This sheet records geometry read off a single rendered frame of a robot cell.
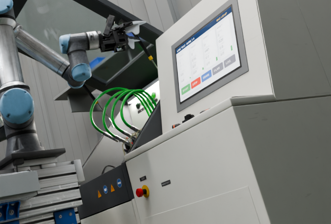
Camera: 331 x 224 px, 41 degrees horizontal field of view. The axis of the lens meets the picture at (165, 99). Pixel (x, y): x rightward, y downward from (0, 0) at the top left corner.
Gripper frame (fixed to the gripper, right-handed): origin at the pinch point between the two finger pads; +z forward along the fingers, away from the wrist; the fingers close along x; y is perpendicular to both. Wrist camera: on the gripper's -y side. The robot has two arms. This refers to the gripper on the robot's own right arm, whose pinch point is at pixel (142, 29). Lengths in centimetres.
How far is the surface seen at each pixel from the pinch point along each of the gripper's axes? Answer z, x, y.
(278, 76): 33, 29, 46
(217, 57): 24.5, 8.4, 23.6
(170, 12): 107, -186, -136
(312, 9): 69, 21, 14
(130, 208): -18, -37, 66
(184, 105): 14.0, -15.9, 31.6
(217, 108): 4, 31, 54
